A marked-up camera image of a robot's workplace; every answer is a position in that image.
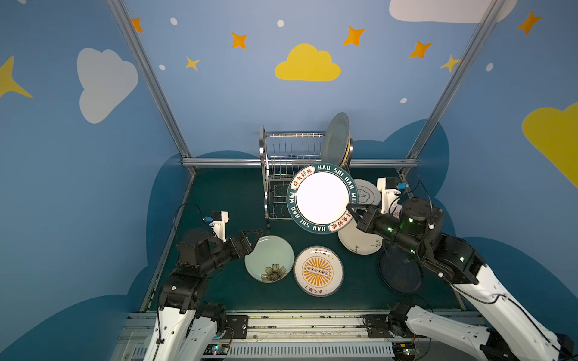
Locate white plate grey emblem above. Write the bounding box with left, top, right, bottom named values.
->
left=355, top=179, right=382, bottom=206

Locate light green flower plate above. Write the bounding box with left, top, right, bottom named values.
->
left=245, top=236, right=294, bottom=284

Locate white plate dark lettered rim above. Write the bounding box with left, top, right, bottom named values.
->
left=286, top=162, right=359, bottom=235

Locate plain pale green plate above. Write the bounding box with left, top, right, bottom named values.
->
left=321, top=112, right=351, bottom=166

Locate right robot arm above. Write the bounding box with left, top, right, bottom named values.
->
left=347, top=197, right=577, bottom=360

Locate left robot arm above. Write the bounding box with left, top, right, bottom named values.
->
left=144, top=228, right=263, bottom=361

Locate stainless steel dish rack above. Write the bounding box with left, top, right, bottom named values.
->
left=259, top=128, right=350, bottom=225

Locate cream floral plate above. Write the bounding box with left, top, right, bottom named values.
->
left=338, top=221, right=382, bottom=256

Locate dark navy plate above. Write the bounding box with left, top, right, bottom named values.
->
left=378, top=245, right=423, bottom=296

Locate orange sunburst plate front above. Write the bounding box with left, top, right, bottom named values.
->
left=294, top=246, right=345, bottom=297

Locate left controller board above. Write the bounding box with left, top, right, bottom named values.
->
left=202, top=344, right=230, bottom=358

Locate controller board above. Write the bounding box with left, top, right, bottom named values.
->
left=392, top=343, right=418, bottom=361
left=202, top=344, right=230, bottom=358

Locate right controller board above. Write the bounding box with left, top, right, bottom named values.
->
left=392, top=343, right=418, bottom=361

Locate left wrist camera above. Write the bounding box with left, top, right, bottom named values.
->
left=203, top=211, right=229, bottom=242

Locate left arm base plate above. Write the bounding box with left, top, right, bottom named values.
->
left=217, top=314, right=249, bottom=340

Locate rear aluminium frame bar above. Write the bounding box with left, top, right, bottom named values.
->
left=182, top=157, right=418, bottom=168

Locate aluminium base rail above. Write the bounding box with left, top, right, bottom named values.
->
left=112, top=311, right=482, bottom=360

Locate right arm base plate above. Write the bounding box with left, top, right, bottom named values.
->
left=363, top=314, right=408, bottom=338

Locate right aluminium frame post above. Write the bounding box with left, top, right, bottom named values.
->
left=398, top=0, right=507, bottom=178

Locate aluminium frame post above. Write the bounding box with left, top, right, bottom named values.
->
left=106, top=0, right=197, bottom=177
left=398, top=0, right=507, bottom=178

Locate left aluminium frame post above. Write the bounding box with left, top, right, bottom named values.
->
left=106, top=0, right=197, bottom=177

